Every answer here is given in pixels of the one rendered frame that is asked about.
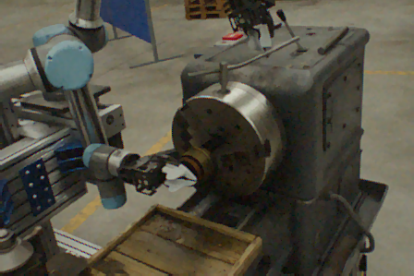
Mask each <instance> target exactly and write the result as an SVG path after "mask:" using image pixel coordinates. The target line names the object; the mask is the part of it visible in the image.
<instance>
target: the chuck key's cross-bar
mask: <svg viewBox="0 0 414 276"><path fill-rule="evenodd" d="M299 40H300V37H299V36H298V37H294V38H293V39H290V40H289V41H286V42H282V43H281V44H280V45H277V46H275V47H274V48H272V49H269V50H267V51H265V52H263V53H261V54H258V55H255V56H254V57H252V58H251V59H248V60H246V61H243V62H242V63H239V64H237V65H234V66H228V67H227V71H229V70H233V69H240V68H242V67H243V66H246V65H248V64H250V63H253V62H254V61H257V60H258V59H261V58H262V57H265V56H266V55H269V54H271V53H273V52H275V51H278V50H280V49H282V48H284V47H286V46H288V45H289V44H292V43H293V42H296V41H299ZM220 72H221V68H220V67H219V68H215V69H209V70H204V71H198V72H195V73H188V78H196V77H199V76H207V75H210V74H212V73H220Z"/></svg>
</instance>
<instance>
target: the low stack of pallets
mask: <svg viewBox="0 0 414 276"><path fill-rule="evenodd" d="M184 8H185V12H186V15H185V17H186V19H192V18H194V17H197V16H198V15H201V18H208V17H210V16H211V15H213V14H219V18H225V17H227V15H228V14H229V13H231V8H230V6H229V3H228V2H227V0H191V1H190V0H184ZM224 10H226V12H225V11H224Z"/></svg>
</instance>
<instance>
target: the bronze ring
mask: <svg viewBox="0 0 414 276"><path fill-rule="evenodd" d="M209 154H211V152H210V151H208V150H207V149H205V148H196V147H192V148H189V149H188V150H186V151H185V154H183V155H182V156H181V157H180V158H179V160H178V161H179V162H181V163H182V165H184V166H185V167H186V168H188V169H189V171H190V172H191V173H192V174H193V175H195V177H196V178H197V183H195V184H193V185H192V186H195V185H196V184H198V183H200V182H202V180H204V179H206V178H209V177H210V176H211V175H212V174H213V161H212V160H211V158H210V156H209Z"/></svg>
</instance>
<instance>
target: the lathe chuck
mask: <svg viewBox="0 0 414 276"><path fill-rule="evenodd" d="M219 90H221V86H212V87H210V88H207V89H206V90H203V91H201V92H200V93H198V94H197V95H195V96H193V97H192V98H190V99H189V100H187V102H186V103H187V104H188V106H189V107H190V109H191V110H192V112H194V114H195V115H197V117H198V118H199V120H201V122H202V124H203V125H204V127H206V129H207V130H208V132H209V133H210V134H214V135H213V136H212V138H211V139H209V141H207V142H206V143H205V144H203V145H202V146H201V148H205V149H207V150H208V151H214V150H216V149H217V148H219V146H221V145H222V144H224V143H223V141H222V140H221V138H223V139H224V140H225V142H226V144H256V145H263V144H265V140H267V146H268V149H269V156H265V158H259V159H258V160H257V161H256V162H255V163H254V164H253V165H248V164H239V163H237V165H236V166H235V167H233V168H229V167H223V168H222V169H221V170H216V172H215V175H214V180H213V185H212V188H211V192H213V193H214V194H217V195H219V196H224V197H227V198H241V197H244V196H247V195H249V194H251V193H253V192H254V191H255V190H257V188H259V186H261V185H262V183H263V182H264V181H265V180H266V179H267V178H268V177H269V175H270V174H271V173H272V172H273V171H274V170H275V168H276V166H277V164H278V163H279V159H280V156H281V151H282V144H281V138H280V136H279V131H278V129H277V125H276V124H275V121H274V119H273V118H272V116H271V114H269V112H268V111H267V109H266V108H265V107H264V105H263V104H262V103H261V102H259V101H258V100H257V99H256V98H254V97H253V95H251V94H249V93H247V92H246V91H244V90H241V89H239V88H235V87H232V86H226V90H228V91H229V92H230V93H228V94H220V93H217V91H219ZM186 103H185V104H186ZM185 104H184V105H185ZM184 105H182V107H183V106H184ZM182 107H178V109H177V111H176V113H175V116H174V117H173V124H172V129H171V132H172V140H173V145H174V148H176V149H177V150H178V151H179V154H180V157H181V156H182V155H183V154H185V151H184V150H182V146H184V145H185V141H183V139H182V138H181V137H180V136H179V135H180V134H181V133H182V132H183V131H182V129H180V127H179V126H178V124H177V122H175V118H176V117H177V116H178V115H179V114H180V113H182V112H180V109H181V108H182ZM220 137H221V138H220Z"/></svg>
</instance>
